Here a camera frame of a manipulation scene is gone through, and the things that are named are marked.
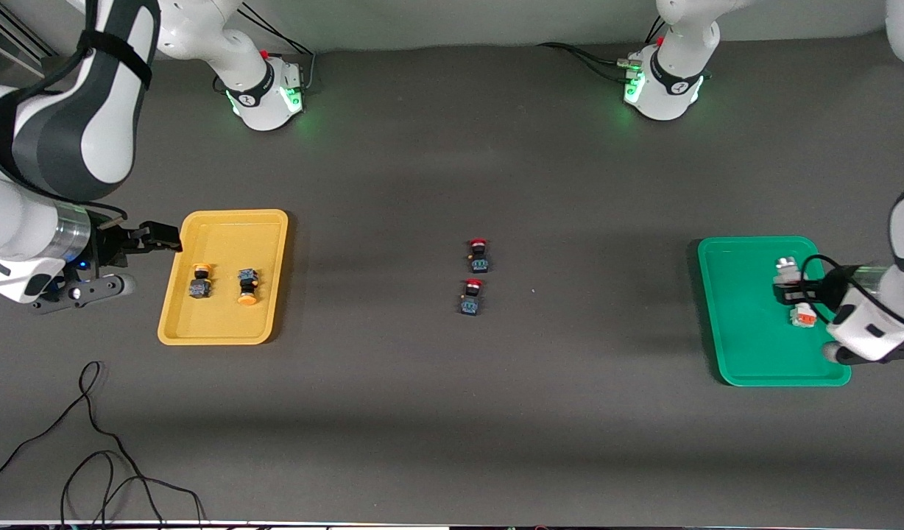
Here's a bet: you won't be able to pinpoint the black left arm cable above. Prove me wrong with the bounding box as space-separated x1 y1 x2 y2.
799 254 904 336

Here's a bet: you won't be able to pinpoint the thin black loose cable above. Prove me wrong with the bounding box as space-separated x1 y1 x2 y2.
0 361 206 527

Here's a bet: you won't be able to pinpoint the black arm base cables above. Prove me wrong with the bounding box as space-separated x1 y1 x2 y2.
537 15 670 83
239 4 317 93

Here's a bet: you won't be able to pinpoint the green plastic tray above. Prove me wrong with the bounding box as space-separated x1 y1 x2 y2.
698 236 852 386

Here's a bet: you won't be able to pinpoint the yellow plastic tray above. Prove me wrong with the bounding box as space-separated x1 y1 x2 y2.
158 209 289 346

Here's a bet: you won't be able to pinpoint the black right arm base cables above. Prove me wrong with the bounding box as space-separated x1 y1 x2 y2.
239 4 317 93

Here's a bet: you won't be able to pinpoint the dark grey table mat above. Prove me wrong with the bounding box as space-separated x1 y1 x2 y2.
0 33 904 527

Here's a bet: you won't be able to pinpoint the aluminium frame rail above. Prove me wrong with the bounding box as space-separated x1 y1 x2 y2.
0 7 85 74

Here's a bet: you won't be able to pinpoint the black left arm base cables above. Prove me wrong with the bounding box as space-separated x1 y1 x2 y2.
537 15 670 83

